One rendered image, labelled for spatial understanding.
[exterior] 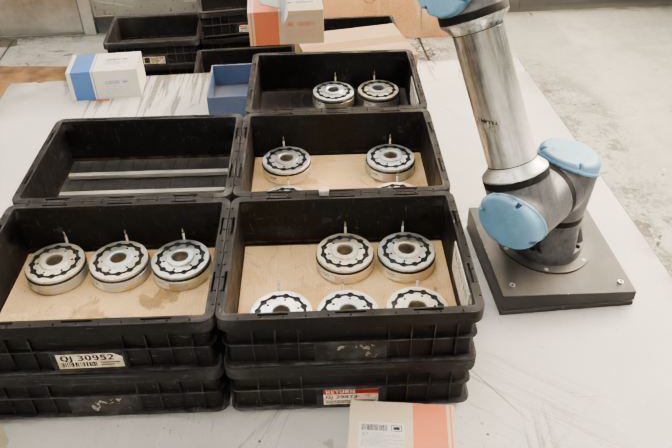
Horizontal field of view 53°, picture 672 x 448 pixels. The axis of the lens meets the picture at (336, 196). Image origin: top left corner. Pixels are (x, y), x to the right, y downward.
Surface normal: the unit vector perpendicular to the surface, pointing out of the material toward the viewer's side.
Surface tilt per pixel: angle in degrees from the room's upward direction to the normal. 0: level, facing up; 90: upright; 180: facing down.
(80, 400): 90
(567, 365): 0
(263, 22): 90
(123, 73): 90
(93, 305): 0
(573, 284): 4
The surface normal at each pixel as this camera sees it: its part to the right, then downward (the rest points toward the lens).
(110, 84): 0.12, 0.60
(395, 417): -0.01, -0.80
